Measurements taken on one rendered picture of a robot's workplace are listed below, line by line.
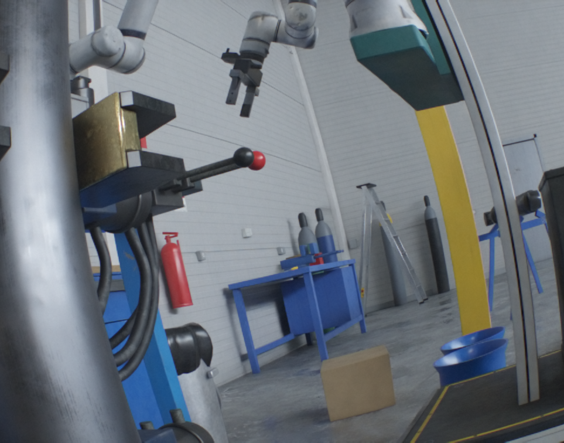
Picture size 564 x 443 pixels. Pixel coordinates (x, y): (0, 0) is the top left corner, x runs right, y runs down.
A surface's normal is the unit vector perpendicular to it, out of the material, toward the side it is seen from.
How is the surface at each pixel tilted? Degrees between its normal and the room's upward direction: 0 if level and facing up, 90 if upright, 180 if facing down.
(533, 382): 90
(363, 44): 90
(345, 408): 90
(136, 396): 90
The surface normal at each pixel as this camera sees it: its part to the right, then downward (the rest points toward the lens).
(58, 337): 0.66, -0.21
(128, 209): 0.89, 0.35
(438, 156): -0.32, 0.00
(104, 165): -0.55, 0.05
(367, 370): -0.11, -0.06
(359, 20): -0.78, -0.26
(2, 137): 0.92, -0.23
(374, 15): -0.44, -0.35
